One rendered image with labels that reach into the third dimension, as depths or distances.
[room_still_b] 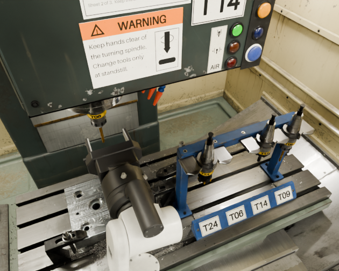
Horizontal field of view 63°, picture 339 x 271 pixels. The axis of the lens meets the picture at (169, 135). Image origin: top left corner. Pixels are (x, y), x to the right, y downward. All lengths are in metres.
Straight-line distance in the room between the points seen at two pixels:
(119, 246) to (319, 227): 1.08
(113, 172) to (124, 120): 0.86
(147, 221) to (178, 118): 1.57
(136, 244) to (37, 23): 0.35
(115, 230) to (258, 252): 0.88
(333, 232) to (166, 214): 1.01
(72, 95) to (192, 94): 1.59
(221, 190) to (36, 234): 0.73
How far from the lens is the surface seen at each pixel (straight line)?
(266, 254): 1.29
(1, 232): 1.58
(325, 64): 1.43
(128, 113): 1.36
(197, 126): 1.92
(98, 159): 0.59
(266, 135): 0.94
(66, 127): 1.34
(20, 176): 1.84
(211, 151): 0.82
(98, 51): 0.44
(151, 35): 0.46
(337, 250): 1.40
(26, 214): 1.25
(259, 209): 1.15
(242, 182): 1.24
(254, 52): 0.57
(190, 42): 0.49
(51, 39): 0.43
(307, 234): 1.41
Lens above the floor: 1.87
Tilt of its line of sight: 44 degrees down
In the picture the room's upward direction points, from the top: straight up
